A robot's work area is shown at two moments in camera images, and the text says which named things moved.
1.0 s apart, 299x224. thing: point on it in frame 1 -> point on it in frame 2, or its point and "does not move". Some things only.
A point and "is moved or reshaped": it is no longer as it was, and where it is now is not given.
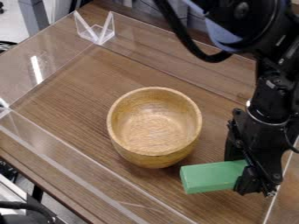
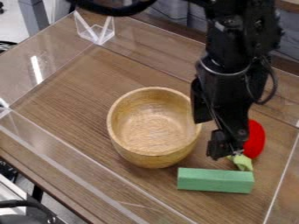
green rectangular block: x=211 y=178 is moved or reshaped
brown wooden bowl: x=153 y=123 does not move
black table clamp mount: x=37 y=213 does not move
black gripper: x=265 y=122 -> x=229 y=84
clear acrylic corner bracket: x=97 y=34 does not move
